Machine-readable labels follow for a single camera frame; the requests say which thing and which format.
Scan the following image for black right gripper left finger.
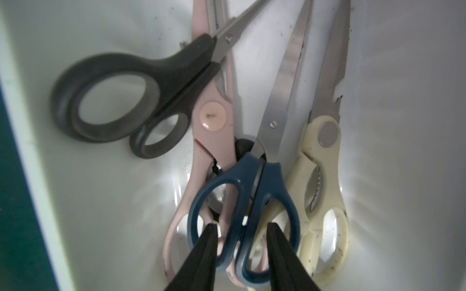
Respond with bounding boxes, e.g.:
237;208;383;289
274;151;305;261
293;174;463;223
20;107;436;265
165;224;218;291

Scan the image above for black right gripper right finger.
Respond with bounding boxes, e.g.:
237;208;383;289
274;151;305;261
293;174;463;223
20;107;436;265
266;223;320;291

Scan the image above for blue handled scissors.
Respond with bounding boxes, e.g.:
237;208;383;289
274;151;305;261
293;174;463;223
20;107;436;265
188;1;312;289

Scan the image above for cream kitchen scissors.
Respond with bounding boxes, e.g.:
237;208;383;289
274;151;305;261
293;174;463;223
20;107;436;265
285;1;351;287

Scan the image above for white storage box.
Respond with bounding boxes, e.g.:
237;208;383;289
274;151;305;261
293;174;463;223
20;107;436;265
1;1;466;291

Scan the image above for pink kitchen scissors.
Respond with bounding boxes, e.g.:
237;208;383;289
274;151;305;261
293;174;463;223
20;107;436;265
163;1;238;283

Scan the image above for green table mat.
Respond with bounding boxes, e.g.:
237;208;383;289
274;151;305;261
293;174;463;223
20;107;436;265
1;100;58;291

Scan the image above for small black handled scissors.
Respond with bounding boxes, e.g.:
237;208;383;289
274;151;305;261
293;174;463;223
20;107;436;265
50;1;265;159

